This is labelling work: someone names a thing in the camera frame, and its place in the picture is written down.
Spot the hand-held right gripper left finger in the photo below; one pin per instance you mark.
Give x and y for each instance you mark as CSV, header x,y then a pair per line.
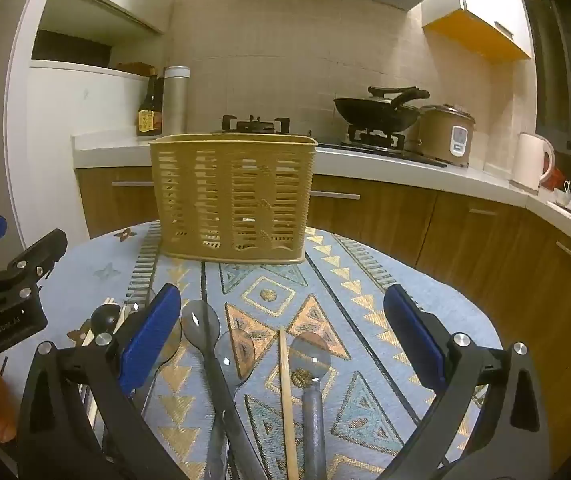
x,y
148,345

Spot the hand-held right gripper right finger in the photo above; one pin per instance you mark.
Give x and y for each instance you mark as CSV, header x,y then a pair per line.
x,y
415,340

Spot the wooden chopstick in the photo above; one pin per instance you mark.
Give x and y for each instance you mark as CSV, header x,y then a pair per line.
x,y
111,302
123,316
286,400

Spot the yellow slotted plastic utensil basket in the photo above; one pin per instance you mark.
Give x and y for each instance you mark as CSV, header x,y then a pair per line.
x,y
215,150

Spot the black spoon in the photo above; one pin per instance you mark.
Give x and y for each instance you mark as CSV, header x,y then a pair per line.
x,y
104,317

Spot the wooden base cabinets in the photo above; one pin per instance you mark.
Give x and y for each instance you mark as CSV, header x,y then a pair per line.
x,y
465,240

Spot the blue patterned tablecloth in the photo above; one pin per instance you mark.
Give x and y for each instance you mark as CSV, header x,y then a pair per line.
x,y
285,280

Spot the white tall cabinet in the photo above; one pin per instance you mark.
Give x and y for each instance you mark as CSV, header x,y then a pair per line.
x,y
65,110

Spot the white kitchen countertop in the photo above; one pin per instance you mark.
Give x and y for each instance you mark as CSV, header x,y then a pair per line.
x,y
365,165

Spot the dark soy sauce bottle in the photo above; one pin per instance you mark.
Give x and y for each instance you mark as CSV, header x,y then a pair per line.
x,y
149,110

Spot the steel canister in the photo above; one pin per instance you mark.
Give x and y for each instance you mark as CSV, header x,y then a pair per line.
x,y
175,105

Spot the beige rice cooker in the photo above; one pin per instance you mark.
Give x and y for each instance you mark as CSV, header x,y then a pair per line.
x,y
445,135

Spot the black gas burner grate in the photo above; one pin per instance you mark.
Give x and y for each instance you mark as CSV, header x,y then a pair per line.
x,y
375,135
255,124

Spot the brown box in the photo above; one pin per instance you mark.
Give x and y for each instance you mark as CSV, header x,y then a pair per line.
x,y
133,69

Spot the white electric kettle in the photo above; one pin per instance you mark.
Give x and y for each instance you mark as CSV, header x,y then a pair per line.
x,y
528,160

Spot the red cup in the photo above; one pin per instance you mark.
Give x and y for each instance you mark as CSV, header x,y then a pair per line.
x,y
558,180

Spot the black wok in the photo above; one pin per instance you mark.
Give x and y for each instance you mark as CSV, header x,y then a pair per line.
x,y
375,110

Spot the white and yellow wall cabinet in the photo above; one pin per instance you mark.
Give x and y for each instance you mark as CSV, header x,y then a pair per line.
x,y
485,25

